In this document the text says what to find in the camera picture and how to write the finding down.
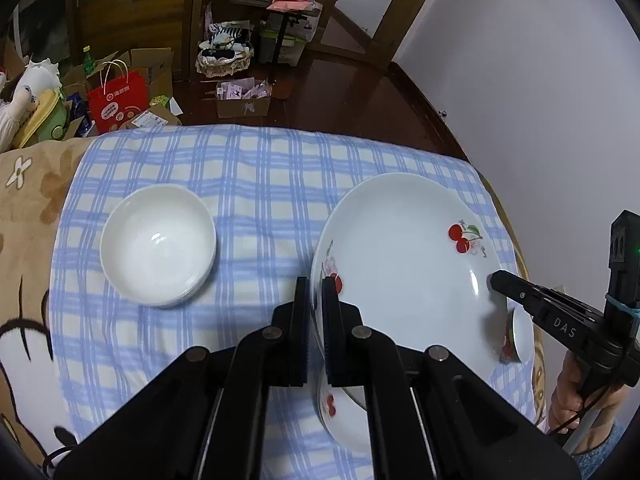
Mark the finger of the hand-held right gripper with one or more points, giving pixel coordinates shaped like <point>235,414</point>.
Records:
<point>510,285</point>

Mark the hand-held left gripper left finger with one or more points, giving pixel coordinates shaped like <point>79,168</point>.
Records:
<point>300,340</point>

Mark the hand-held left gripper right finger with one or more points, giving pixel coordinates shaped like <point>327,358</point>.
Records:
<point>332,345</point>

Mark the red patterned bowl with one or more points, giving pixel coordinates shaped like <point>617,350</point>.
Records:
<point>522,335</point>

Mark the medium white cherry plate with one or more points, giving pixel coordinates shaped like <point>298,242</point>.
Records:
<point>345,420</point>

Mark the large white cherry plate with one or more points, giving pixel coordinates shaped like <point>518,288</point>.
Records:
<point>410,270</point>

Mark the plain white bowl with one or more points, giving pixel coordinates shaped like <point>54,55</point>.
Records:
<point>157,250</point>

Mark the person's right forearm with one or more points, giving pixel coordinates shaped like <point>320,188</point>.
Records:
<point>607,420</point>

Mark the person's right hand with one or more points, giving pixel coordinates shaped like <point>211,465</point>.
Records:
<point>565,395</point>

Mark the blue checkered cloth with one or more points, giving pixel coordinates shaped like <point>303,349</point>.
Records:
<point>250,185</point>

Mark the small carton of packets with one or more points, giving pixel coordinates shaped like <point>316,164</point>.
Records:
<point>240,105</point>

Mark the wicker basket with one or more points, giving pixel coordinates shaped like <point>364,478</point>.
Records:
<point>222,66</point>

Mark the plastic storage box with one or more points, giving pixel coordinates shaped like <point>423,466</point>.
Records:
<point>300,45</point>

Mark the red paper bag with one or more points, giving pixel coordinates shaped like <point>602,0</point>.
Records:
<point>117,105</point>

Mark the small black table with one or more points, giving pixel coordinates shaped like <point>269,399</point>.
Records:
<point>280,35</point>

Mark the cardboard box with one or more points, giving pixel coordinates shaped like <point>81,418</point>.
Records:
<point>14,52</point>
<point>157,67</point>

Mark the striped plush toy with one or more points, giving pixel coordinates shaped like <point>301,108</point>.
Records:
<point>227,35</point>

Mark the yellow green plush toy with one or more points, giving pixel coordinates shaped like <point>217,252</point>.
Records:
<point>47,125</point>

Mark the pink packet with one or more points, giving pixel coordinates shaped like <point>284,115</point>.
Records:
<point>295,2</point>

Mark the green bottle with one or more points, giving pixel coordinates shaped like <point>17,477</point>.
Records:
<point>89,62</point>

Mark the white pink plush doll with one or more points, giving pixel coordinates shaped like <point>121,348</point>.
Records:
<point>35,77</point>

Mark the wooden wardrobe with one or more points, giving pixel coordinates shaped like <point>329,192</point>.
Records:
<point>125,10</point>

